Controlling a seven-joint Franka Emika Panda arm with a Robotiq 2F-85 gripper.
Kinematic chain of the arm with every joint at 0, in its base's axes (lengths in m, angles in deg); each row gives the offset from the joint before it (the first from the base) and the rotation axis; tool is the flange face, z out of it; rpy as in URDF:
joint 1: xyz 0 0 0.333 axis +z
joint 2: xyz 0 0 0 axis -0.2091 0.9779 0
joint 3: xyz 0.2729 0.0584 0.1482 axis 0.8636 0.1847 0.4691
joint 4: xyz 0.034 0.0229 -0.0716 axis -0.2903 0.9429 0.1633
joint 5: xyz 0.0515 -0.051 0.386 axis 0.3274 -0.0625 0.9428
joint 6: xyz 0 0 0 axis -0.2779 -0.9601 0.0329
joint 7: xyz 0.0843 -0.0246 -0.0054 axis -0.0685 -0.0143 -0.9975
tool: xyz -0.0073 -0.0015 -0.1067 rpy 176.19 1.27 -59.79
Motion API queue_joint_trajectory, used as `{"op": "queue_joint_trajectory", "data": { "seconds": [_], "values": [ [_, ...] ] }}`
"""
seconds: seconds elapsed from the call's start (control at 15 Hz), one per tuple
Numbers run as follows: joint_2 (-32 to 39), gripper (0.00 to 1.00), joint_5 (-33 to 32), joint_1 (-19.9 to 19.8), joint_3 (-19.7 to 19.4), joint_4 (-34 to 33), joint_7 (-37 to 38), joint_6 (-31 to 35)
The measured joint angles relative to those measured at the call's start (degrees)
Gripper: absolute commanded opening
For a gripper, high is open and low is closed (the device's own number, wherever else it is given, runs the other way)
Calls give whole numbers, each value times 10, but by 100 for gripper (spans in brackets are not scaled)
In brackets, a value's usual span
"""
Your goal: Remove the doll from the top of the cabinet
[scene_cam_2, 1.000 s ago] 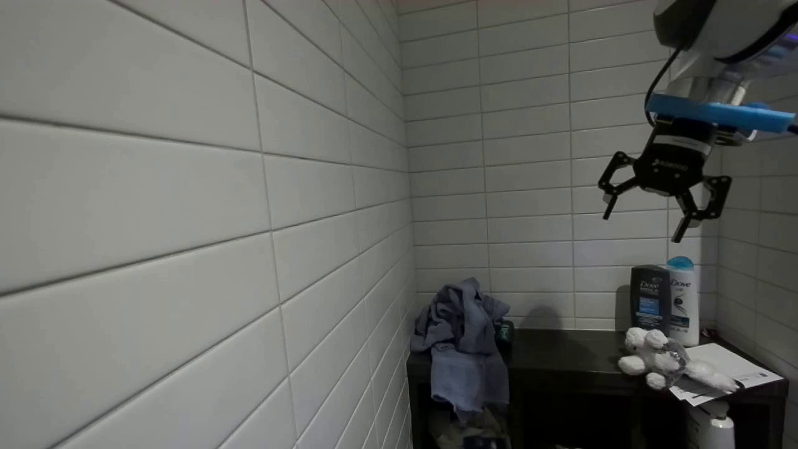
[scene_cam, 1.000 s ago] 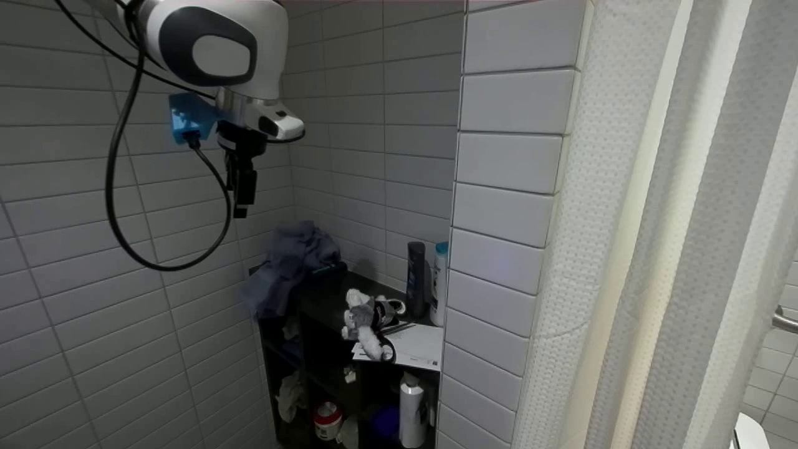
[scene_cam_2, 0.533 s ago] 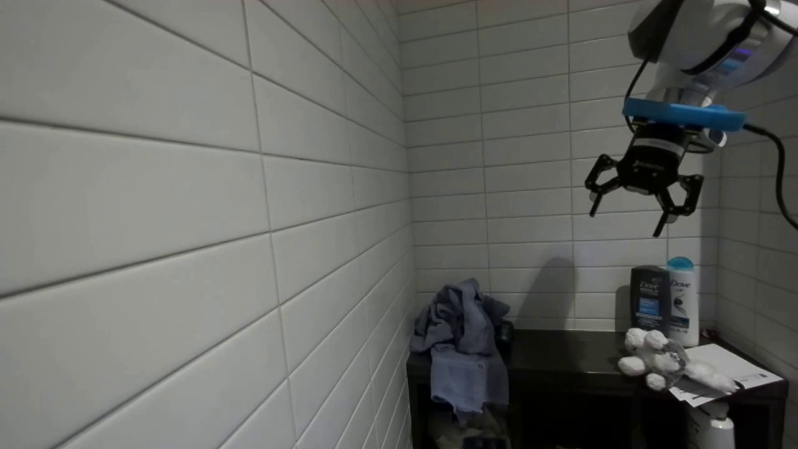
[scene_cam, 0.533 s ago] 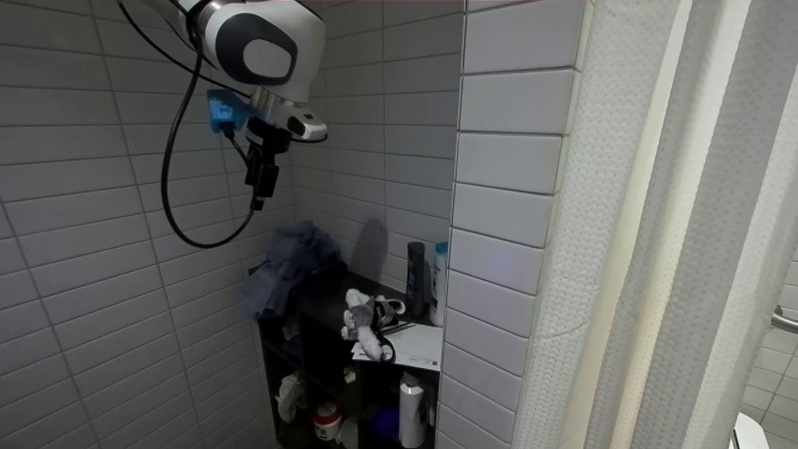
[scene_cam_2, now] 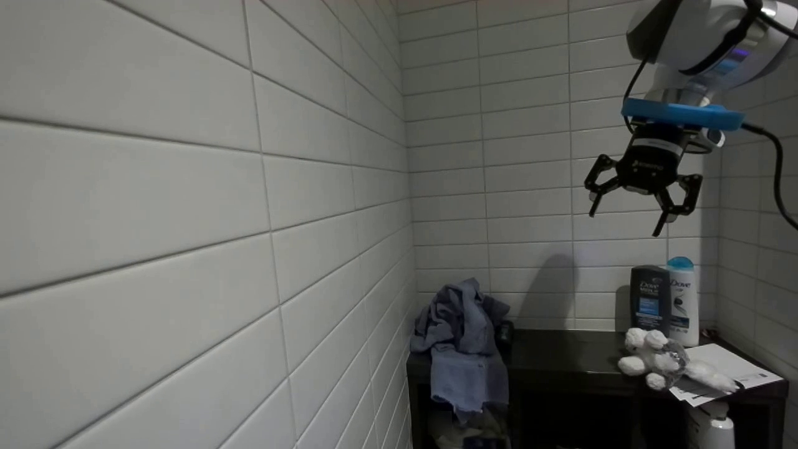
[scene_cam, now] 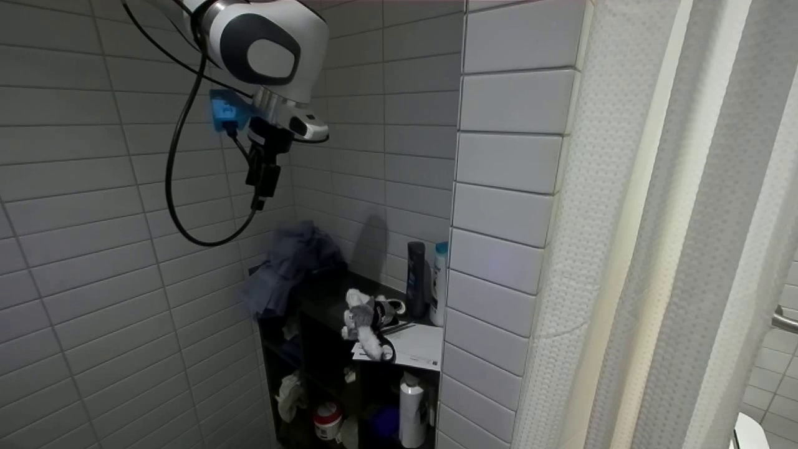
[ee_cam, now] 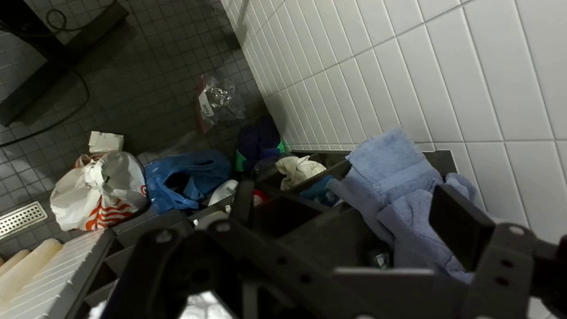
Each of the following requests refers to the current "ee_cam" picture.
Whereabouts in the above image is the dark blue round object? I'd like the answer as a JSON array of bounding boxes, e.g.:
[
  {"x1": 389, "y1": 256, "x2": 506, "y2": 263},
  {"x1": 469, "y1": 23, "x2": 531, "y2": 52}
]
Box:
[{"x1": 235, "y1": 116, "x2": 283, "y2": 174}]

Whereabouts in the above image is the cream cloth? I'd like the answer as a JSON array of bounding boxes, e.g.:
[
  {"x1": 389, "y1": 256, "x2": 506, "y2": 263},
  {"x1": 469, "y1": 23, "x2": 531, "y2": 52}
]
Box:
[{"x1": 274, "y1": 154, "x2": 327, "y2": 193}]

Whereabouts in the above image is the black floor cable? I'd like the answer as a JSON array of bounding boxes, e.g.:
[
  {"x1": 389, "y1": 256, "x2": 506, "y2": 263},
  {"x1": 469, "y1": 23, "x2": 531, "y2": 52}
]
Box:
[{"x1": 0, "y1": 6, "x2": 120, "y2": 149}]

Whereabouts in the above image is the black open shelf cabinet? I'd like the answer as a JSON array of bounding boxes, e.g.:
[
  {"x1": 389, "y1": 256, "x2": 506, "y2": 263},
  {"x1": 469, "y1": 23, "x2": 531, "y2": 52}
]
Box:
[{"x1": 63, "y1": 149, "x2": 456, "y2": 319}]

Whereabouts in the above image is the metal floor drain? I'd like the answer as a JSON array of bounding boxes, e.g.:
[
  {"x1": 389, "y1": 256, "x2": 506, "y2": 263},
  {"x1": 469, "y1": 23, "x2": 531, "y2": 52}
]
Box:
[{"x1": 0, "y1": 201, "x2": 49, "y2": 241}]

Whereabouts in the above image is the clear plastic bag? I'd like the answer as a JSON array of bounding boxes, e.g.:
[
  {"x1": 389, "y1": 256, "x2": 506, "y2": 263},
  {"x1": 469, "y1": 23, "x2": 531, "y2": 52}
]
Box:
[{"x1": 194, "y1": 75, "x2": 247, "y2": 133}]

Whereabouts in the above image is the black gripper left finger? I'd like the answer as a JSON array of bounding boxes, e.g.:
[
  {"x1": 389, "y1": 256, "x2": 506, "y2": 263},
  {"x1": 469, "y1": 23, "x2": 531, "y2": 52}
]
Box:
[{"x1": 100, "y1": 225, "x2": 263, "y2": 319}]

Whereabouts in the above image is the white tissue pack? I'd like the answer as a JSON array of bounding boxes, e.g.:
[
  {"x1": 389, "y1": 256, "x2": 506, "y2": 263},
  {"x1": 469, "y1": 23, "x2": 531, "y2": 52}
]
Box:
[{"x1": 86, "y1": 130, "x2": 125, "y2": 156}]

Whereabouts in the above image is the blue towel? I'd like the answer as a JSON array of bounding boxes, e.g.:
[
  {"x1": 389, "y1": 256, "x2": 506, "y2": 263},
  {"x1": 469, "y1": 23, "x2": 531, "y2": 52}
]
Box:
[{"x1": 325, "y1": 128, "x2": 487, "y2": 284}]

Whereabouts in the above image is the white ribbed panel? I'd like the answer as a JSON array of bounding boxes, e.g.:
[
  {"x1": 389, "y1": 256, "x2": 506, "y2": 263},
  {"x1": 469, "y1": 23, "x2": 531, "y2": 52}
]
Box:
[{"x1": 0, "y1": 229, "x2": 109, "y2": 319}]

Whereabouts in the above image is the white and orange plastic bag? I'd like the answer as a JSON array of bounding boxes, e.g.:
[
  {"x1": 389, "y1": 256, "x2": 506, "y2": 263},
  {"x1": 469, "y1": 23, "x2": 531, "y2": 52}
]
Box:
[{"x1": 47, "y1": 151, "x2": 148, "y2": 234}]

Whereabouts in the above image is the small green item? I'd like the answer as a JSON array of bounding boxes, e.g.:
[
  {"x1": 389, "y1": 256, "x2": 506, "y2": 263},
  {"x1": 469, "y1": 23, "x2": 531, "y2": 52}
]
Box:
[{"x1": 233, "y1": 139, "x2": 292, "y2": 172}]

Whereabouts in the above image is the blue plastic bag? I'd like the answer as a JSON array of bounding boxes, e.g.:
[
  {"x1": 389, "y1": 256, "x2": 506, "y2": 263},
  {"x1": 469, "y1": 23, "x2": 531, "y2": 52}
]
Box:
[{"x1": 141, "y1": 151, "x2": 233, "y2": 215}]

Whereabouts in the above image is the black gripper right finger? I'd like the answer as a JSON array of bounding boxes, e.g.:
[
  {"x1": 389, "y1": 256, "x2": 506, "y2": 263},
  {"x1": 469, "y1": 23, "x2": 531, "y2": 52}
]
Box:
[{"x1": 428, "y1": 183, "x2": 567, "y2": 319}]

